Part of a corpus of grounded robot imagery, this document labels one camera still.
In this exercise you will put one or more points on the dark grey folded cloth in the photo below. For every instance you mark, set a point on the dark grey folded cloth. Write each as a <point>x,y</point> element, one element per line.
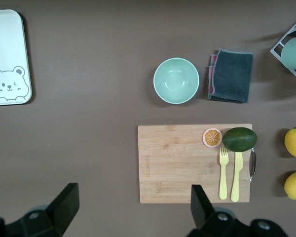
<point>232,76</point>

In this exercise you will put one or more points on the pink cloth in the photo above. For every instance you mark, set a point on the pink cloth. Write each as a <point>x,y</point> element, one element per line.
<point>212,85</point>

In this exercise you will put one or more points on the orange slice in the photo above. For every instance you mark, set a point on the orange slice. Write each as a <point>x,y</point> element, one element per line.
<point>212,138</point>

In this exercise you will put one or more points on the yellow plastic knife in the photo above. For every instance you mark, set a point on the yellow plastic knife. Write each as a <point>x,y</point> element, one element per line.
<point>236,172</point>

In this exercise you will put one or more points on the green avocado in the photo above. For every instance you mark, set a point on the green avocado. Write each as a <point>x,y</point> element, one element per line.
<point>239,139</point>

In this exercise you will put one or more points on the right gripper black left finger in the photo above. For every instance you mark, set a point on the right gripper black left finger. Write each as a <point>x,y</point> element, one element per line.
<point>51,219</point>

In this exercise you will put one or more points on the bamboo cutting board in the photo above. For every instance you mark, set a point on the bamboo cutting board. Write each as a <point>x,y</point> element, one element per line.
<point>175,160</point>

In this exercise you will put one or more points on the cream bear print tray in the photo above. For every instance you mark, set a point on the cream bear print tray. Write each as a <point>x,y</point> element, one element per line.
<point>7,49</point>

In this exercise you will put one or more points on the mint green bowl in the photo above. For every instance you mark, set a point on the mint green bowl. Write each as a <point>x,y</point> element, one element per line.
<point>176,81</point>

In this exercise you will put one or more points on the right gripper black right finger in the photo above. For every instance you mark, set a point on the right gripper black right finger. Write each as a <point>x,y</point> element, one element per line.
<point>207,222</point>

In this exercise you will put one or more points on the yellow plastic fork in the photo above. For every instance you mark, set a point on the yellow plastic fork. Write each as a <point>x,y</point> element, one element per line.
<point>223,177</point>

